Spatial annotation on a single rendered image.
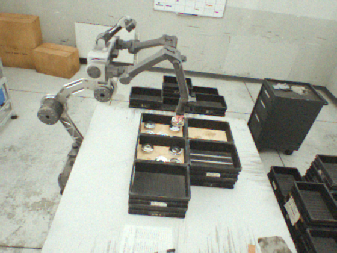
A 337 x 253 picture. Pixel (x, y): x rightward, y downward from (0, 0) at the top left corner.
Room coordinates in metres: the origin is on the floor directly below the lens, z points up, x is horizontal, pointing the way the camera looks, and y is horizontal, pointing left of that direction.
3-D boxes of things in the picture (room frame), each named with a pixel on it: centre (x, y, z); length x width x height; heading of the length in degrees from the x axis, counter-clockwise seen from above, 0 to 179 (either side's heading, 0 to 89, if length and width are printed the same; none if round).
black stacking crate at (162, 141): (1.52, 0.02, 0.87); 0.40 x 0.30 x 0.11; 95
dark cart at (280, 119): (2.96, -1.42, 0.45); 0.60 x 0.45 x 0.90; 96
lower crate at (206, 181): (1.55, -0.38, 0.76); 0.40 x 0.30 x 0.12; 95
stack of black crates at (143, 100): (2.83, 0.33, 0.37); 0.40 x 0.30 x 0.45; 96
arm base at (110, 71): (1.62, 0.43, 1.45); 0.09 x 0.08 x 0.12; 6
